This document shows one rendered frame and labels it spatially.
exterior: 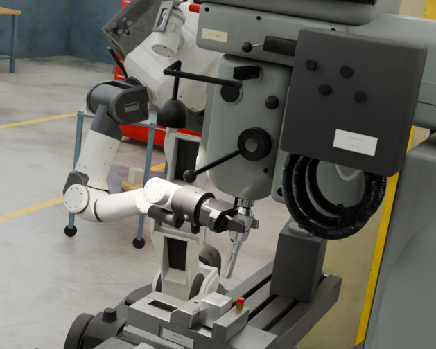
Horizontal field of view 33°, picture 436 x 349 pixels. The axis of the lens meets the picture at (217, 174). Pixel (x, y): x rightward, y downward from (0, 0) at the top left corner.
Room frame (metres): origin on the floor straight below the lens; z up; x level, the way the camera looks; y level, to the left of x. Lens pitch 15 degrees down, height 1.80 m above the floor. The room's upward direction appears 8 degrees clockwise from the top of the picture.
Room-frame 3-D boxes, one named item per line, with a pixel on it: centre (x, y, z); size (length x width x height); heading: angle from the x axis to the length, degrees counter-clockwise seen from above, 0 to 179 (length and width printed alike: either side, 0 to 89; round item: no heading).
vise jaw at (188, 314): (1.60, 0.01, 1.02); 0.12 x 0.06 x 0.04; 155
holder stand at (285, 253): (2.04, -0.28, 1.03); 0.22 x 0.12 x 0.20; 166
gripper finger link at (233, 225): (1.62, -0.05, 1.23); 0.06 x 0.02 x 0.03; 55
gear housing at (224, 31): (1.62, -0.11, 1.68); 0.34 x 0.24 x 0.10; 65
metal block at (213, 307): (1.57, -0.04, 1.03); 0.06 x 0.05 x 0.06; 155
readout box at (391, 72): (1.21, -0.20, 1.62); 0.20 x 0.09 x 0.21; 65
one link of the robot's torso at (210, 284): (2.48, 0.06, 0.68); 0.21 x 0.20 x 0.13; 166
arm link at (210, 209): (1.70, 0.00, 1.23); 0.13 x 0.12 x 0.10; 145
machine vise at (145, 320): (1.59, -0.01, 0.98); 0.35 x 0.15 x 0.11; 65
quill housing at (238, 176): (1.64, -0.08, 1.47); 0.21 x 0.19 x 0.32; 155
